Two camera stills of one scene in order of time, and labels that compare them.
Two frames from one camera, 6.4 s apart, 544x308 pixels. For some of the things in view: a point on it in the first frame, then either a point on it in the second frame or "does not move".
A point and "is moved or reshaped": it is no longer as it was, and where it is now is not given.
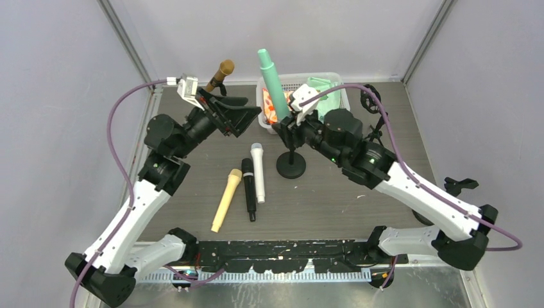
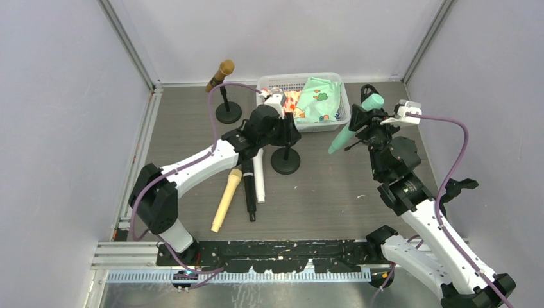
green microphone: x=269 y=70 to x=371 y=102
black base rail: x=292 y=256 does not move
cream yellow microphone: x=234 y=178 does not move
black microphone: x=247 y=172 does not move
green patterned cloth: x=328 y=101 does not move
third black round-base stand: x=455 y=187 does not move
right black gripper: x=287 y=131 to x=365 y=120
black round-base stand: x=290 y=165 is moved or reshaped
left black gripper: x=216 y=114 to x=287 y=131
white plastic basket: x=285 y=83 does not move
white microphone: x=257 y=154 does not move
